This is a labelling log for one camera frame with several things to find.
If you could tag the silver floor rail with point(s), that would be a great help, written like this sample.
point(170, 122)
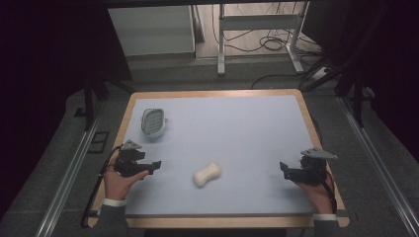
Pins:
point(382, 168)
point(66, 184)

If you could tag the black metal stand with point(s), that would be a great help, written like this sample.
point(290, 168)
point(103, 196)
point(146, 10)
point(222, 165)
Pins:
point(357, 98)
point(88, 105)

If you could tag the white metal desk frame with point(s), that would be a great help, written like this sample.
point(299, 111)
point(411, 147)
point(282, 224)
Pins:
point(260, 22)

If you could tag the person's left hand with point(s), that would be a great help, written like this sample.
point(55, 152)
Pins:
point(119, 183)

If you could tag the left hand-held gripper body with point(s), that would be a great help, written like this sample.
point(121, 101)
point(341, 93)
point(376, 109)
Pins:
point(127, 159)

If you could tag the black floor plate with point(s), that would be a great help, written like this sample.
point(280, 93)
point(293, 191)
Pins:
point(99, 142)

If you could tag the white soap bar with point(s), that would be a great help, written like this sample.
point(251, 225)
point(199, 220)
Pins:
point(207, 174)

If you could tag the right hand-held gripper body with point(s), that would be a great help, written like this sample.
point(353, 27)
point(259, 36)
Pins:
point(314, 164)

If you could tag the white power strip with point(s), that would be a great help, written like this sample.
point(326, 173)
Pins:
point(320, 73)

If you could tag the person's right hand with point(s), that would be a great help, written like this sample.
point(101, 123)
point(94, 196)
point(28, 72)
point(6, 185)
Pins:
point(318, 197)

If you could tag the white cabinet panel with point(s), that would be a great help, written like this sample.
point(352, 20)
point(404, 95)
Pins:
point(151, 31)

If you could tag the pale blue table mat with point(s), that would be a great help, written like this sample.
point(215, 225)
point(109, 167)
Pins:
point(224, 148)

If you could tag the grey mesh basket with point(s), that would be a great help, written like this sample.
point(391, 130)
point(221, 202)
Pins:
point(153, 122)

